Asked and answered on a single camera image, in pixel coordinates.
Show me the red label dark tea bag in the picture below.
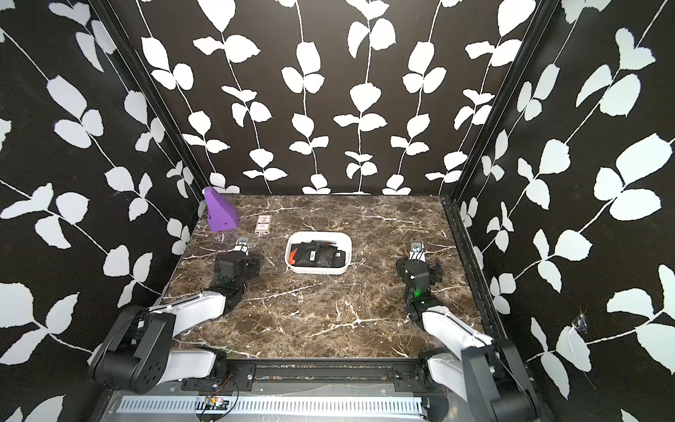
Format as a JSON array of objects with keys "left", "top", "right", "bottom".
[{"left": 288, "top": 247, "right": 302, "bottom": 267}]

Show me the black tea bag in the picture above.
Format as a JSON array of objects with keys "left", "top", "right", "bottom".
[{"left": 295, "top": 241, "right": 346, "bottom": 268}]

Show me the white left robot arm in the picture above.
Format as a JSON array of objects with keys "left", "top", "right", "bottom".
[{"left": 89, "top": 237, "right": 260, "bottom": 394}]

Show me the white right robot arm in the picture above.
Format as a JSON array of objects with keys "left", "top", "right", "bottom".
[{"left": 396, "top": 241, "right": 545, "bottom": 421}]

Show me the small white card box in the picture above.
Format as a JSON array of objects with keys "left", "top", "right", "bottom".
[{"left": 255, "top": 215, "right": 272, "bottom": 236}]

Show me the white plastic storage box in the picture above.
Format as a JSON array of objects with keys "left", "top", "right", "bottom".
[{"left": 284, "top": 231, "right": 353, "bottom": 275}]

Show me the purple wedge block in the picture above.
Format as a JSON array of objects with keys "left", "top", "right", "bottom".
[{"left": 204, "top": 186, "right": 239, "bottom": 233}]

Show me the white perforated strip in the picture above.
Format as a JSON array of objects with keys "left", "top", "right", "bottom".
[{"left": 116, "top": 396, "right": 427, "bottom": 418}]

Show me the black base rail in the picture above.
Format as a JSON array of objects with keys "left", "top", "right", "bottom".
[{"left": 223, "top": 358, "right": 443, "bottom": 394}]

